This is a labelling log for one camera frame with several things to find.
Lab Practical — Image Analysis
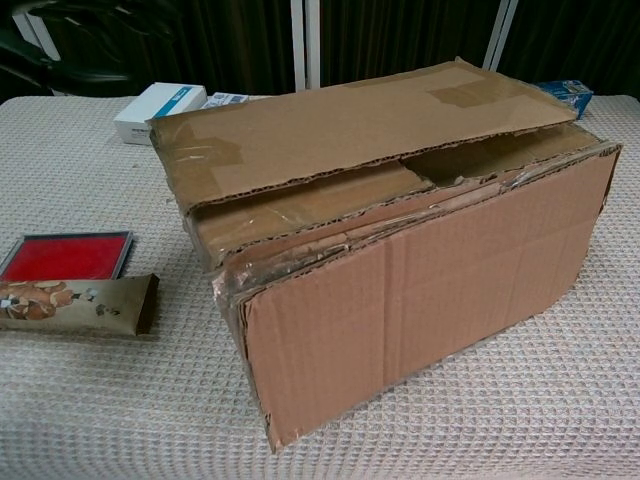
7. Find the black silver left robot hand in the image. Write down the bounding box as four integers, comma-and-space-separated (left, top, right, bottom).
0, 24, 136, 97

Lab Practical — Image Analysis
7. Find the large brown cardboard box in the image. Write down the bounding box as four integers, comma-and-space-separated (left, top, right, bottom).
147, 57, 625, 454

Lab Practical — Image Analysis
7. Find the dark green curtain panel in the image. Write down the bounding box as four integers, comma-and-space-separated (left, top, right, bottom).
0, 0, 31, 101
319, 0, 502, 90
29, 0, 301, 97
499, 0, 640, 97

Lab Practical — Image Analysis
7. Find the white box with blue stripe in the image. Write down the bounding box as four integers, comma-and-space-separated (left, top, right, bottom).
112, 82, 209, 146

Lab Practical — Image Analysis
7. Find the small blue white patterned box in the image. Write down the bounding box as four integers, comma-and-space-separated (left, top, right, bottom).
202, 92, 251, 112

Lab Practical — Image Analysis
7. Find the beige nut snack bar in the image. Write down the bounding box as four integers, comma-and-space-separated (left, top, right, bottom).
0, 273, 161, 337

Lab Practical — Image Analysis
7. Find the beige waffle tablecloth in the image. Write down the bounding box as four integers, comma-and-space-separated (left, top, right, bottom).
0, 92, 640, 480

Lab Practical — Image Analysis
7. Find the blue cookie box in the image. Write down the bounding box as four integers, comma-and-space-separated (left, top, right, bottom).
532, 78, 595, 120

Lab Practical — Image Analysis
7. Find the white partition frame post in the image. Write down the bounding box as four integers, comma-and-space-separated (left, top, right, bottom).
12, 9, 67, 97
305, 0, 323, 90
481, 0, 519, 72
291, 0, 308, 92

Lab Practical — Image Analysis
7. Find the red case with black frame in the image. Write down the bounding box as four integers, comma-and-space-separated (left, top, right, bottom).
0, 229, 136, 282

